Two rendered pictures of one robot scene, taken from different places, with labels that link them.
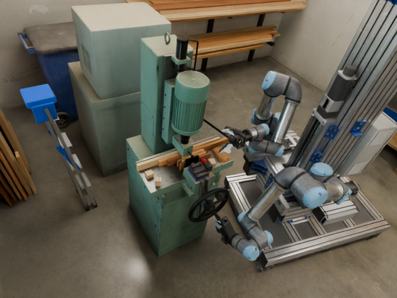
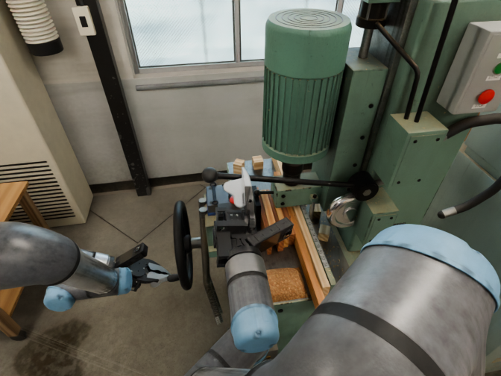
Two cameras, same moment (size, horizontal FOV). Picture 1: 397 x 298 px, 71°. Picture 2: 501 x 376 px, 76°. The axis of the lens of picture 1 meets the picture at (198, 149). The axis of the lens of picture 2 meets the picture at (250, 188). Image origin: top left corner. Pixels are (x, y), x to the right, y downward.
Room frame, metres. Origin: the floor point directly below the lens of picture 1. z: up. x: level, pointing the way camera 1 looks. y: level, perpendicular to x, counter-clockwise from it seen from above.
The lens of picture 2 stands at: (1.52, -0.58, 1.64)
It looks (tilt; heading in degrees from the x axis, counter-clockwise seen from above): 42 degrees down; 121
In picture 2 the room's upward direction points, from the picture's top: straight up
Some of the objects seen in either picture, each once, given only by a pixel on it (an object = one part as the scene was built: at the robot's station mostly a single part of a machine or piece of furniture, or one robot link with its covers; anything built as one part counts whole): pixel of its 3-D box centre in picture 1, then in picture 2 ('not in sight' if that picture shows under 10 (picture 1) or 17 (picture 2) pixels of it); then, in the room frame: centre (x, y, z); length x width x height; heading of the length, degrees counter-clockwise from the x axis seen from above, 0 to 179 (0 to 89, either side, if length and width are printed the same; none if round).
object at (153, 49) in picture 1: (163, 99); (396, 136); (1.48, 0.28, 1.16); 0.22 x 0.22 x 0.72; 40
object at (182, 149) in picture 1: (182, 145); (296, 192); (1.27, 0.10, 0.99); 0.14 x 0.07 x 0.09; 40
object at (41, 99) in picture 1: (65, 157); not in sight; (1.34, 0.96, 0.58); 0.27 x 0.25 x 1.16; 133
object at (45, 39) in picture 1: (67, 76); not in sight; (2.52, 1.53, 0.48); 0.64 x 0.54 x 0.97; 133
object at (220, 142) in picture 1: (195, 151); (296, 233); (1.32, 0.02, 0.92); 0.54 x 0.02 x 0.04; 130
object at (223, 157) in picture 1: (221, 152); (277, 281); (1.34, -0.15, 0.92); 0.14 x 0.09 x 0.04; 40
